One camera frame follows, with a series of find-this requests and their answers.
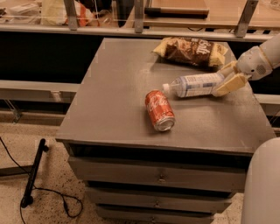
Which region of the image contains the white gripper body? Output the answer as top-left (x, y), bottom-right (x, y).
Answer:
top-left (236, 46), bottom-right (274, 81)

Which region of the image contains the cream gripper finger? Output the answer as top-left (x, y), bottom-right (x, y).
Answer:
top-left (212, 73), bottom-right (248, 97)
top-left (218, 61), bottom-right (237, 78)

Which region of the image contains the blue label plastic bottle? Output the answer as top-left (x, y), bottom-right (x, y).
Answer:
top-left (163, 73), bottom-right (224, 98)

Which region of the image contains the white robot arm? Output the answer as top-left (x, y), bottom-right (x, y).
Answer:
top-left (212, 34), bottom-right (280, 224)

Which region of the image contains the brown chip bag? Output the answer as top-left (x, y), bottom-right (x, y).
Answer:
top-left (153, 37), bottom-right (228, 67)

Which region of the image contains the yellow plastic bag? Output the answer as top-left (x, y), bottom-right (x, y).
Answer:
top-left (41, 0), bottom-right (93, 26)

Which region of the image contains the red cola can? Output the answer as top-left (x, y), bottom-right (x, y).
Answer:
top-left (145, 90), bottom-right (175, 132)

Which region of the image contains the top grey drawer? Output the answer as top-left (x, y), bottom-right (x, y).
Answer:
top-left (68, 157), bottom-right (246, 193)

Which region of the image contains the grey drawer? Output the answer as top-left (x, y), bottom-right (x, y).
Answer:
top-left (68, 157), bottom-right (246, 193)
top-left (86, 187), bottom-right (232, 214)
top-left (96, 205), bottom-right (214, 224)

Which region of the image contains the grey drawer cabinet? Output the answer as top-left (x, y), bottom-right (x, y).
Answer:
top-left (56, 38), bottom-right (275, 224)

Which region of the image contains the middle grey drawer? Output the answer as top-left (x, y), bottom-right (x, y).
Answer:
top-left (86, 187), bottom-right (232, 214)

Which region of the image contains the bottom grey drawer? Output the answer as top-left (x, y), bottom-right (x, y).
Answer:
top-left (96, 205), bottom-right (214, 224)

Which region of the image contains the black stand leg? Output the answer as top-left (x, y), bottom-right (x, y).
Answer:
top-left (20, 138), bottom-right (49, 208)

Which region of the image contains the black wooden handled tool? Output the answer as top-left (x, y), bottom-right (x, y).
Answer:
top-left (144, 7), bottom-right (209, 17)

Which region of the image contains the grey metal rail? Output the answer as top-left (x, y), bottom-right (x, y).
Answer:
top-left (0, 80), bottom-right (80, 103)

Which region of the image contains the black cable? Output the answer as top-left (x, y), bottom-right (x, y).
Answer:
top-left (0, 136), bottom-right (84, 224)

